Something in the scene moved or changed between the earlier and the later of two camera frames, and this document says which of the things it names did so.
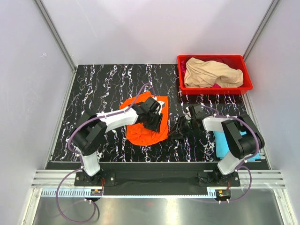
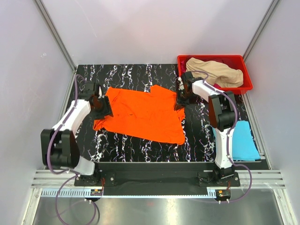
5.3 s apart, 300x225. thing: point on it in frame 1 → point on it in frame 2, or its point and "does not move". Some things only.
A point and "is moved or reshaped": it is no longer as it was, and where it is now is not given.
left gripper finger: (157, 129) → (108, 108)
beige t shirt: (204, 74) does not move
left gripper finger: (153, 125) → (101, 116)
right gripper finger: (176, 133) → (183, 99)
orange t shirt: (139, 134) is moved or reshaped
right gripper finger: (180, 123) → (178, 107)
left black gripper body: (151, 116) → (101, 108)
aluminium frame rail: (261, 178) does not move
